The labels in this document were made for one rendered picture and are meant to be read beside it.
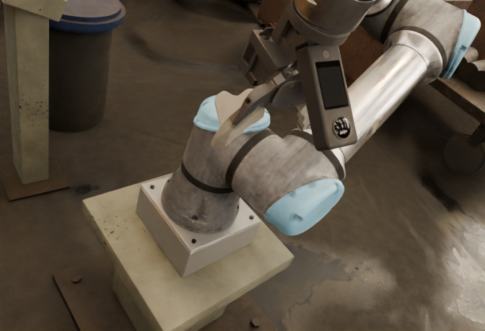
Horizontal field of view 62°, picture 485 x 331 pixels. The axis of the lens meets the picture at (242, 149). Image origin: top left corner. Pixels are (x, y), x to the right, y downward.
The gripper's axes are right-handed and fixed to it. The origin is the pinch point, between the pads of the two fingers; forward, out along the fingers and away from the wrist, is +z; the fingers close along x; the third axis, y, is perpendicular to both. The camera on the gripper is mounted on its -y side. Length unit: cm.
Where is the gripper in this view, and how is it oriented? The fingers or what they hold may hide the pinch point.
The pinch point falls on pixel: (260, 142)
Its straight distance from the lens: 56.1
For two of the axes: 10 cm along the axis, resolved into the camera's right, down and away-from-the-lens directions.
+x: -8.3, 1.8, -5.2
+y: -4.4, -7.9, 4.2
